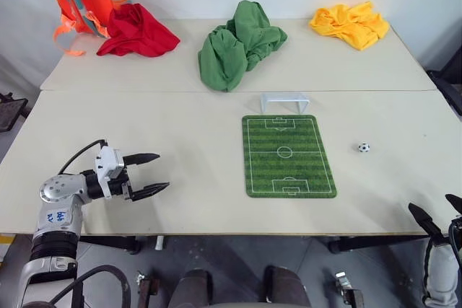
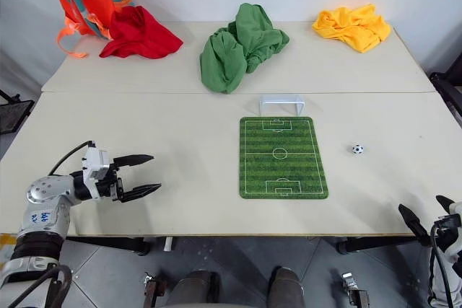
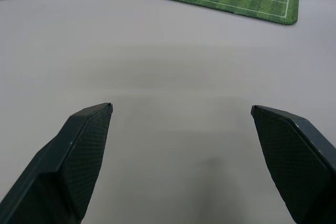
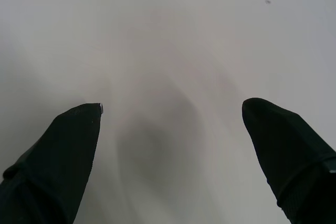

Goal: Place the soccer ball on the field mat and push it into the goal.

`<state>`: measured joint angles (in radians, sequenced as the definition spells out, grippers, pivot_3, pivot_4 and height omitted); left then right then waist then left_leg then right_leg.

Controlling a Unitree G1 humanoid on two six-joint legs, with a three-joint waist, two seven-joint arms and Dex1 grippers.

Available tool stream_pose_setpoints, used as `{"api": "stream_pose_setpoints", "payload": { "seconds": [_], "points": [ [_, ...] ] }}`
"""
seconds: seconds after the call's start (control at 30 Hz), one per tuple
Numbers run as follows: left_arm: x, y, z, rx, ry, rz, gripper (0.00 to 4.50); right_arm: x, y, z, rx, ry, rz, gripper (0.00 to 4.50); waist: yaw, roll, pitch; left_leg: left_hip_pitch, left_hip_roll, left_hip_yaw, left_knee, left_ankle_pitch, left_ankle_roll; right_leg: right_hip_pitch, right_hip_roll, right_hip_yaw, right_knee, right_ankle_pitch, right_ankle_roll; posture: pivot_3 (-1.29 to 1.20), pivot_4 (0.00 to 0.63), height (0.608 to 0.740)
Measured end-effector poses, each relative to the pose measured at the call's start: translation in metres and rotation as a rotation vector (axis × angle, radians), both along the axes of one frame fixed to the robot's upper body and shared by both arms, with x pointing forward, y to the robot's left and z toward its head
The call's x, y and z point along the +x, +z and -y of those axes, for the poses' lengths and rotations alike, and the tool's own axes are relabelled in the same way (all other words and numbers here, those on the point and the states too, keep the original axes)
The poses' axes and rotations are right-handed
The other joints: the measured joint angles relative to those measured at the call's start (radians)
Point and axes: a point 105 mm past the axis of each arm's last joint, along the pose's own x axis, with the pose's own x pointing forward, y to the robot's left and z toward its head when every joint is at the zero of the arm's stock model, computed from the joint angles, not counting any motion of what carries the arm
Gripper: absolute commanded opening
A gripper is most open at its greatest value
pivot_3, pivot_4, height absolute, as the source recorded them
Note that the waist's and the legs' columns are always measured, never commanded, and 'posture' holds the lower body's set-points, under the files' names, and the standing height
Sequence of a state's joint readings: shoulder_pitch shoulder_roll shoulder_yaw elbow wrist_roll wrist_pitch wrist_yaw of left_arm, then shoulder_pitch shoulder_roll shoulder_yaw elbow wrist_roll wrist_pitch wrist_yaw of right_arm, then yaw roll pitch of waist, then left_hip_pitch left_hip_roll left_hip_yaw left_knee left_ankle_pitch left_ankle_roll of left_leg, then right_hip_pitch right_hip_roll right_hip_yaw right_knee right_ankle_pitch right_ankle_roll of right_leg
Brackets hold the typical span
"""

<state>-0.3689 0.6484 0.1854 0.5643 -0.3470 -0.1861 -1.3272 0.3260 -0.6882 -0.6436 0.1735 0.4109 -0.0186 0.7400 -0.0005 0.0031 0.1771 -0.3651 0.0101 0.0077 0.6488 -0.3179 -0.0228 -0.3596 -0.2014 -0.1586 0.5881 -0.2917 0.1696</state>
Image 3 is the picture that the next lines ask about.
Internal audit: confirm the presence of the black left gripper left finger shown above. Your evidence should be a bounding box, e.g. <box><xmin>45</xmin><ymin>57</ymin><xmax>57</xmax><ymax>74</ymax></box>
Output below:
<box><xmin>0</xmin><ymin>102</ymin><xmax>114</xmax><ymax>224</ymax></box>

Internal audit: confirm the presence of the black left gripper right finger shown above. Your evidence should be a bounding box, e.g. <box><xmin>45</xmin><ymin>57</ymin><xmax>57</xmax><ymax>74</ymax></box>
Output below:
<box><xmin>250</xmin><ymin>104</ymin><xmax>336</xmax><ymax>224</ymax></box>

